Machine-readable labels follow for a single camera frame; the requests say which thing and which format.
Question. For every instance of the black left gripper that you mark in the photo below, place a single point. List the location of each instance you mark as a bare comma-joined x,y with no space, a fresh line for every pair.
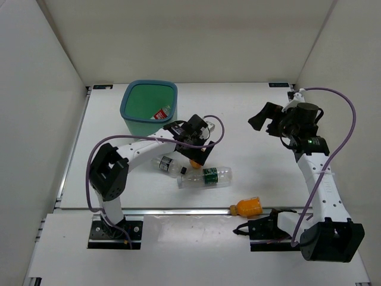
199,155

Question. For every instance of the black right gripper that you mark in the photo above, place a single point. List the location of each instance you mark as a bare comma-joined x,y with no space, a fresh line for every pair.
271,111

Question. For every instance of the small orange bottle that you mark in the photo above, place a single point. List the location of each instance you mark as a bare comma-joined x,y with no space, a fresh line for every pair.
194,164

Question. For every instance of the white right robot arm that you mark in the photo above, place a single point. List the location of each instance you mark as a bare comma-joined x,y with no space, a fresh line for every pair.
329,235

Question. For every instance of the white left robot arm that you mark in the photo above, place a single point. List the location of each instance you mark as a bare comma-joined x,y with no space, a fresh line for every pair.
108,166

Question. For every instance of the green plastic bin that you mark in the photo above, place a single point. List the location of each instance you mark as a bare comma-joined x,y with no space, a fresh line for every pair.
142,99

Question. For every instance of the right blue corner label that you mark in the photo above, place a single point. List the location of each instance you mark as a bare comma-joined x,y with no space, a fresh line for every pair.
278,85

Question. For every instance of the blue corner label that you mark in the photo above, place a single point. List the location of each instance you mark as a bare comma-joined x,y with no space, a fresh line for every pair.
278,85
101,87

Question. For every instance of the clear bottle black label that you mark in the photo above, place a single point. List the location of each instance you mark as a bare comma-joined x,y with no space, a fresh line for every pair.
169,166

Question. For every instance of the clear bottle green label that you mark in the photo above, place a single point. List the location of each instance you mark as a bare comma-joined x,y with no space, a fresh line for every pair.
211,177

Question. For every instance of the clear bottle red label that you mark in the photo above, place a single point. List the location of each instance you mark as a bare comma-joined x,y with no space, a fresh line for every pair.
162,113

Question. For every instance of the orange juice bottle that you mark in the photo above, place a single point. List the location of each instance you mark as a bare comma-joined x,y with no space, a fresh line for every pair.
247,208

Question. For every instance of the left blue corner label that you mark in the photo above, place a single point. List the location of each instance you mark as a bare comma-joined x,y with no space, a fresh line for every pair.
101,87

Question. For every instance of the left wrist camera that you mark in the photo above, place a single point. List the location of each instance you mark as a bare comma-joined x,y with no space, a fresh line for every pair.
210,126

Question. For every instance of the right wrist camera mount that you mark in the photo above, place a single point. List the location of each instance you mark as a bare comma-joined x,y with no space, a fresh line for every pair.
294,97

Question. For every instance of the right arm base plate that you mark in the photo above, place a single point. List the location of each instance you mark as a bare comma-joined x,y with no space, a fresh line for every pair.
264,235

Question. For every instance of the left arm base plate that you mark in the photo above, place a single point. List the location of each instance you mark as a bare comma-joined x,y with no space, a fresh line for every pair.
102,236

